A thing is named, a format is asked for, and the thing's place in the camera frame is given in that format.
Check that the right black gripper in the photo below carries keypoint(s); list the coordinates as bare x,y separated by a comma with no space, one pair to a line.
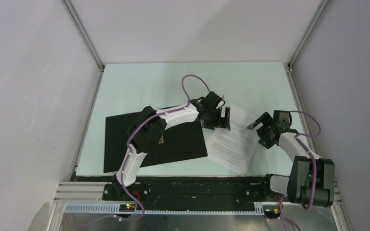
266,119

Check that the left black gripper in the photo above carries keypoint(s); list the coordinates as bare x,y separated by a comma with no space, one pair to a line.
224,122

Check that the printed white paper sheets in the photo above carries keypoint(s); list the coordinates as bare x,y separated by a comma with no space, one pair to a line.
233,149

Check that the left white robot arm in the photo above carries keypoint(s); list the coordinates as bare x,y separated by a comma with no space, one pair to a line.
150,125

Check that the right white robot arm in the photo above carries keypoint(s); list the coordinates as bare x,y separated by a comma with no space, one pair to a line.
311,179

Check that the silver folder clip mechanism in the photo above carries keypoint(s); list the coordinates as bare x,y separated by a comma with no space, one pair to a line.
161,140

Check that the right controller board with LEDs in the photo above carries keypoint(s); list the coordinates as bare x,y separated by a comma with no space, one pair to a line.
271,214

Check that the controller board with leds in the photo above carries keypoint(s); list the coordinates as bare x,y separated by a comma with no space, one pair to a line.
127,207
271,214

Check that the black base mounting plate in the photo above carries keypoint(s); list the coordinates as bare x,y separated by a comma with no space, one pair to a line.
170,180

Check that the left controller board with LEDs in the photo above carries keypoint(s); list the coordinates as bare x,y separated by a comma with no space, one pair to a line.
127,207

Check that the right aluminium frame post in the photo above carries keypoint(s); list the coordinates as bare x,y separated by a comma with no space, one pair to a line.
309,31

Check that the aluminium frame post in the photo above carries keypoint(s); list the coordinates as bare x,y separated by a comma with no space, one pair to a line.
77,22
309,31

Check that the aluminium front rail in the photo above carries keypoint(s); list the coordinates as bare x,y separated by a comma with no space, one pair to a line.
76,191

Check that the left aluminium frame post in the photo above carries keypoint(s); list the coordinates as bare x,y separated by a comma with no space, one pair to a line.
77,22

